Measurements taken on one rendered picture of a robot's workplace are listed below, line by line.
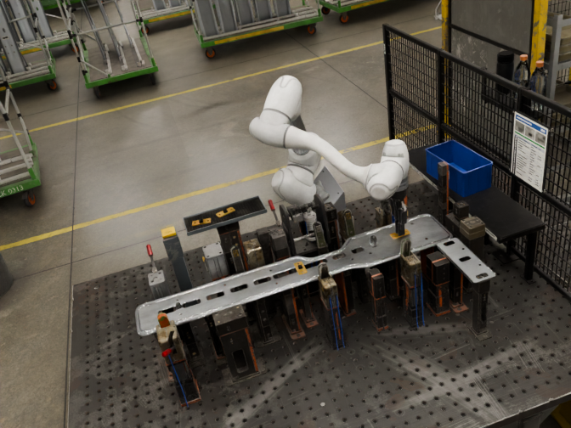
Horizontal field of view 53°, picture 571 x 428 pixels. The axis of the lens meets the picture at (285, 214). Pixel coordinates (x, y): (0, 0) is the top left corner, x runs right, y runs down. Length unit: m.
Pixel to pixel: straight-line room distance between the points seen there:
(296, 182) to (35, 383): 2.07
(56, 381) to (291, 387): 1.89
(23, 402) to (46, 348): 0.44
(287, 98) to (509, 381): 1.43
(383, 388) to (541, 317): 0.75
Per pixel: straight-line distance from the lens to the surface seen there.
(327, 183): 3.09
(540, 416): 2.46
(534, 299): 2.71
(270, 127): 2.44
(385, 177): 2.15
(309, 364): 2.43
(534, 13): 4.21
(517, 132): 2.59
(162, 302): 2.44
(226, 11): 9.04
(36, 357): 4.12
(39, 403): 3.80
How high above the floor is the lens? 2.50
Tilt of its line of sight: 32 degrees down
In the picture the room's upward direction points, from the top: 10 degrees counter-clockwise
